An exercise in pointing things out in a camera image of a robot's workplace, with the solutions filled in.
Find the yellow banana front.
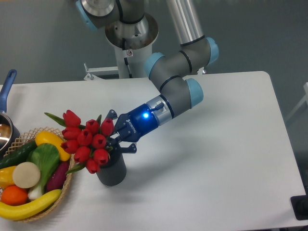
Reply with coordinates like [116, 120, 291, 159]
[0, 189, 62, 221]

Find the green bok choy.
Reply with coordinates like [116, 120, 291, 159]
[27, 143, 60, 201]

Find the dark grey ribbed vase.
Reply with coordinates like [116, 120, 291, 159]
[96, 144, 127, 186]

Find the black device at edge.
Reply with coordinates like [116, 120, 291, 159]
[290, 195, 308, 220]

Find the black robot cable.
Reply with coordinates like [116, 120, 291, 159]
[121, 38, 133, 78]

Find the yellow pepper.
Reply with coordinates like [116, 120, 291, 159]
[0, 166, 16, 189]

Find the red tulip bouquet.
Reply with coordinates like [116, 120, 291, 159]
[45, 110, 114, 174]

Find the blue handled saucepan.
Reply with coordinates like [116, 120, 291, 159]
[0, 69, 20, 158]

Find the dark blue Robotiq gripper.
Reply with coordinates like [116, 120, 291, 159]
[103, 104, 158, 154]

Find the purple sweet potato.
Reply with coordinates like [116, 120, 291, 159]
[46, 162, 69, 192]

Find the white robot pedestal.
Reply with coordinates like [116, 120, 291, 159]
[83, 13, 207, 81]

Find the woven wicker basket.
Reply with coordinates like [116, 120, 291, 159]
[0, 127, 72, 222]

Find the green cucumber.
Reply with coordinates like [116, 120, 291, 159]
[0, 141, 37, 169]

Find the white frame at right edge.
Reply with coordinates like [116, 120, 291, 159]
[286, 82, 308, 124]

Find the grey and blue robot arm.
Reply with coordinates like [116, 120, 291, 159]
[76, 0, 219, 153]

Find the orange fruit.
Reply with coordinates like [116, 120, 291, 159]
[0, 185, 28, 206]

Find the beige round disc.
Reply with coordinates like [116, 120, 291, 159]
[12, 162, 40, 189]

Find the yellow squash in basket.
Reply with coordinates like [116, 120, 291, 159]
[35, 130, 71, 161]

